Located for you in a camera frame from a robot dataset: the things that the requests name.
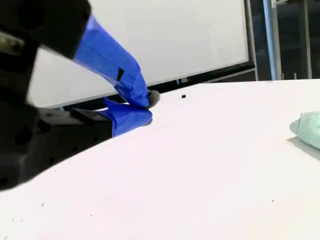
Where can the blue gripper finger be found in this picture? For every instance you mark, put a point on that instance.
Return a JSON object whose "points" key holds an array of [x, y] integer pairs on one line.
{"points": [[107, 57], [125, 120]]}

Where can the pale green T-shirt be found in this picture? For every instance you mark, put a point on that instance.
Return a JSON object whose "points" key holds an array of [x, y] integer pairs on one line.
{"points": [[308, 130]]}

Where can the tiny black table clip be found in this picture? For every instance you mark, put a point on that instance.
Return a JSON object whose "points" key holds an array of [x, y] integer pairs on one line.
{"points": [[183, 95]]}

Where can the large white board panel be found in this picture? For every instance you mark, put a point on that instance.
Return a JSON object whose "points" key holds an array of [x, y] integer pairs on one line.
{"points": [[175, 37]]}

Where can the blue grey metal pole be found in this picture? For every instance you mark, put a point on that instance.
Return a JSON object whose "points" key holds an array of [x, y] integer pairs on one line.
{"points": [[270, 37]]}

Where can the thin grey metal pole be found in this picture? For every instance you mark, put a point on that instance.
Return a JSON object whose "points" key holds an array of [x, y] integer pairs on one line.
{"points": [[308, 37]]}

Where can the dark board stand frame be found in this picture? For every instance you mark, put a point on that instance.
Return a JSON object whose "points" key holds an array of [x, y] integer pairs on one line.
{"points": [[200, 75]]}

